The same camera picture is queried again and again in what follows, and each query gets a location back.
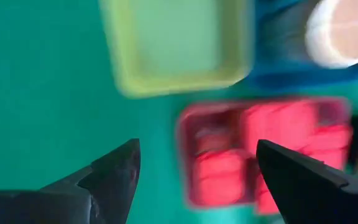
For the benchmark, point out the pink blocks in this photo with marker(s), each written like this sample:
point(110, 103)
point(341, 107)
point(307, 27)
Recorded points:
point(331, 146)

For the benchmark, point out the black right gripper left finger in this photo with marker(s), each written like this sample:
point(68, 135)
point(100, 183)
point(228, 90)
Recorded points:
point(73, 202)

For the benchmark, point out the magenta plastic bin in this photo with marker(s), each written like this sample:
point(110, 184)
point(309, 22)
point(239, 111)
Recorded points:
point(210, 124)

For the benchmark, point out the blue plastic bin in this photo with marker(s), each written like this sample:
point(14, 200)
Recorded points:
point(291, 77)

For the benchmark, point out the tan-lid cylindrical spice jar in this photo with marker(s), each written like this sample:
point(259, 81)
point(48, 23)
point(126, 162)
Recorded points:
point(343, 34)

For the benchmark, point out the yellow-green plastic bin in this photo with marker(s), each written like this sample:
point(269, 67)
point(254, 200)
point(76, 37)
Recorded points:
point(176, 46)

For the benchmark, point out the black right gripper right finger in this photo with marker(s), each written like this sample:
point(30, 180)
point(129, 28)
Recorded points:
point(315, 199)

